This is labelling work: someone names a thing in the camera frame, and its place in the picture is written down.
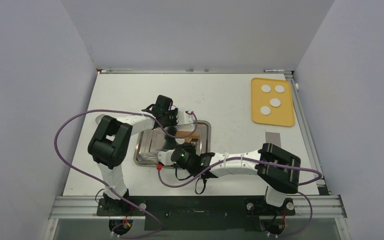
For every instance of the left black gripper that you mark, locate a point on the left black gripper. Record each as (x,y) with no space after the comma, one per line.
(174,113)

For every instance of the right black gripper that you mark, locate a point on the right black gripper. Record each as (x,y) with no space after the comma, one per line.
(192,148)

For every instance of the stainless steel tray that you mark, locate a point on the stainless steel tray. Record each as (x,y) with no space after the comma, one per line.
(150,142)

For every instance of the white dough piece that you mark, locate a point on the white dough piece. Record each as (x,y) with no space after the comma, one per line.
(180,140)

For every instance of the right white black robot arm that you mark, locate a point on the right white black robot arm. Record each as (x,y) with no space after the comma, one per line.
(273,164)

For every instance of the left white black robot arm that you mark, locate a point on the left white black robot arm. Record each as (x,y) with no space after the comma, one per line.
(110,142)

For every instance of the white dough disc lower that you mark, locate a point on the white dough disc lower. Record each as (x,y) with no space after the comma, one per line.
(265,110)

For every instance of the white dough disc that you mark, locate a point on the white dough disc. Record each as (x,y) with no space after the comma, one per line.
(265,110)
(275,102)
(279,89)
(266,88)

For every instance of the white dough disc middle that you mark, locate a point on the white dough disc middle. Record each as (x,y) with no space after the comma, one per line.
(275,102)

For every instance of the white dough disc upper left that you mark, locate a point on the white dough disc upper left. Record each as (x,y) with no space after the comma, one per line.
(266,88)

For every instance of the white dough disc upper right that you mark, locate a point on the white dough disc upper right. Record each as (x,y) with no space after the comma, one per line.
(279,89)

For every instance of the yellow plastic tray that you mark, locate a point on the yellow plastic tray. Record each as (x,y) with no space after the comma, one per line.
(284,115)

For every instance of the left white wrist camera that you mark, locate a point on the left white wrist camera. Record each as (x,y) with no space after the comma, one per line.
(184,118)

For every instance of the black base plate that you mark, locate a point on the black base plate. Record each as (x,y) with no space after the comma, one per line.
(199,213)

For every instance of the aluminium back rail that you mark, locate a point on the aluminium back rail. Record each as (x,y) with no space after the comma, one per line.
(193,71)

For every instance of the aluminium front rail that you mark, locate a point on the aluminium front rail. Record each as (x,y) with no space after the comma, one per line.
(85,207)

